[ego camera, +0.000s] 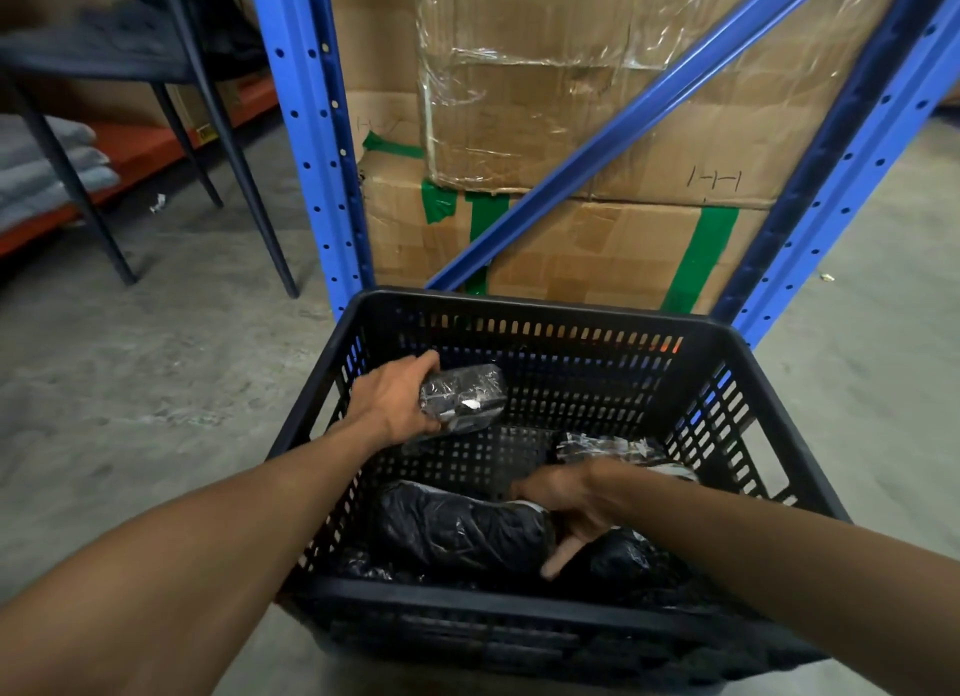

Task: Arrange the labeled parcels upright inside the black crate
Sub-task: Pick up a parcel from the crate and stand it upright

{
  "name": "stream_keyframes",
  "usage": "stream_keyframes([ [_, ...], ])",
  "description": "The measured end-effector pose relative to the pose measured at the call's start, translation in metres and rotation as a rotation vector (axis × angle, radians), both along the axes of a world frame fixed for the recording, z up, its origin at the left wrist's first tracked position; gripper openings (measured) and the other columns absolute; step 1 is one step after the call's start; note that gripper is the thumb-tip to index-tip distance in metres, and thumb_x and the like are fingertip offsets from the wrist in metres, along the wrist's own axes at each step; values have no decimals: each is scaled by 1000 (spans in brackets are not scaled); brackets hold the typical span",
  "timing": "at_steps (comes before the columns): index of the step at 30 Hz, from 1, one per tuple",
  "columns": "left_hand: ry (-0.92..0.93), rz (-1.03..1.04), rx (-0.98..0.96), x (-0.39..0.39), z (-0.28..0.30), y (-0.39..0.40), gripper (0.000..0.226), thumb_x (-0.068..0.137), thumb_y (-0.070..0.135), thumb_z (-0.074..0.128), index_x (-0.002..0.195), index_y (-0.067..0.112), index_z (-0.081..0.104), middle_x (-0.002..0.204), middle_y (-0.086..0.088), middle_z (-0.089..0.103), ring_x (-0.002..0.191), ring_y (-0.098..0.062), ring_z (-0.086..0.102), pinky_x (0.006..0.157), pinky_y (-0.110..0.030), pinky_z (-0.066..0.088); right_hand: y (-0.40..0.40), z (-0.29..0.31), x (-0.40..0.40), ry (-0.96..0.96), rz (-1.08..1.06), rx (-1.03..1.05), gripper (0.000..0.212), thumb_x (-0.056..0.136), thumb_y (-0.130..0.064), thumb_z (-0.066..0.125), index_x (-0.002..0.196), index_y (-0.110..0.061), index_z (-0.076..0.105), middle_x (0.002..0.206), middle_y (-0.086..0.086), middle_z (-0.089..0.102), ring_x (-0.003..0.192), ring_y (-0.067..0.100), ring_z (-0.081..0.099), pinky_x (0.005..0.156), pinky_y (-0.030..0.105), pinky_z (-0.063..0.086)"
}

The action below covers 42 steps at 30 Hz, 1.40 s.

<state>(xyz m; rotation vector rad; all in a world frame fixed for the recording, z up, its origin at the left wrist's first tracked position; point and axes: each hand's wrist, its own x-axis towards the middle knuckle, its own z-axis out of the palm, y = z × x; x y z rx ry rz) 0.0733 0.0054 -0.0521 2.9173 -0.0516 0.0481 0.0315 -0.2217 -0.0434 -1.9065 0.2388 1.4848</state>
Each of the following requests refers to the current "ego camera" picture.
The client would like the person's right hand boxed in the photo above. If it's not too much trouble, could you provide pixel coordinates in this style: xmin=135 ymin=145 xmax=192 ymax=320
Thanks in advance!
xmin=510 ymin=459 xmax=640 ymax=581

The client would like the person's left hand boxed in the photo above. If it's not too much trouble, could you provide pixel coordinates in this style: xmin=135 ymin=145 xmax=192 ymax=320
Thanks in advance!
xmin=346 ymin=352 xmax=443 ymax=450

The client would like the small shiny black packet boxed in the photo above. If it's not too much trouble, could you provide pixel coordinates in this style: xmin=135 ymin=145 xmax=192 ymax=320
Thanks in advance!
xmin=401 ymin=363 xmax=510 ymax=449

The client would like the large black packet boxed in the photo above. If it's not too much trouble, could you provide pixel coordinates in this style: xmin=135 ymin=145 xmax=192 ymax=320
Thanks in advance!
xmin=377 ymin=480 xmax=558 ymax=578

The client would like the person's left forearm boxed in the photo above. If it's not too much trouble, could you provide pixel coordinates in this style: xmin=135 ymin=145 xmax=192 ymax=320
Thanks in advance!
xmin=0 ymin=410 xmax=393 ymax=696

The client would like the person's right forearm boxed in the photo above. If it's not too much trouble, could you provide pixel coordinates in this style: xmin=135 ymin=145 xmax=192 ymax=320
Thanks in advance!
xmin=616 ymin=466 xmax=960 ymax=668

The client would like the black plastic crate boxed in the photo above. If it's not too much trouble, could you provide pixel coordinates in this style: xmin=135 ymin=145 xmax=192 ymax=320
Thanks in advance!
xmin=266 ymin=286 xmax=853 ymax=691

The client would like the cardboard box with green tape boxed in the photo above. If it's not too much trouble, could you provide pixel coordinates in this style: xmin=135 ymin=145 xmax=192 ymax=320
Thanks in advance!
xmin=357 ymin=146 xmax=775 ymax=316

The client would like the blue perforated rack upright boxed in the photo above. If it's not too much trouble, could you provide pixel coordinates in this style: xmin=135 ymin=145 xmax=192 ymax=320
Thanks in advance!
xmin=711 ymin=0 xmax=960 ymax=349
xmin=245 ymin=0 xmax=375 ymax=322

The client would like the cardboard box with clear tape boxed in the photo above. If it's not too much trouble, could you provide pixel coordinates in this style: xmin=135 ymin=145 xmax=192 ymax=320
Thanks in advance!
xmin=414 ymin=0 xmax=914 ymax=210

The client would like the blue rack diagonal brace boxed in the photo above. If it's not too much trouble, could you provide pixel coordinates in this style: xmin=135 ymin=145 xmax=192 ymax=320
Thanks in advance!
xmin=423 ymin=0 xmax=850 ymax=294

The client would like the small cardboard box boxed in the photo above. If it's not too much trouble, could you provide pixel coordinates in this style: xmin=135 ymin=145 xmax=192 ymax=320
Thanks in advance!
xmin=166 ymin=80 xmax=243 ymax=149

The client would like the plain cardboard box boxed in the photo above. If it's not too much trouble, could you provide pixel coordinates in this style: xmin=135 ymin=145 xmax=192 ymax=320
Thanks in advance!
xmin=325 ymin=0 xmax=430 ymax=158

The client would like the orange shelf beam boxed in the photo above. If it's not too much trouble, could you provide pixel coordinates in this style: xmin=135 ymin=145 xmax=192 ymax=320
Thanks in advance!
xmin=0 ymin=71 xmax=283 ymax=259

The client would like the stack of grey folded blankets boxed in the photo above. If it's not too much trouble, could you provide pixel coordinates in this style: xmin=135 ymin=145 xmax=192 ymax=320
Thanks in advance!
xmin=0 ymin=113 xmax=123 ymax=233

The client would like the black plastic chair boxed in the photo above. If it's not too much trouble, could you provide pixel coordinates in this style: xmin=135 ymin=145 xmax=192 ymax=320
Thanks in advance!
xmin=0 ymin=0 xmax=301 ymax=300

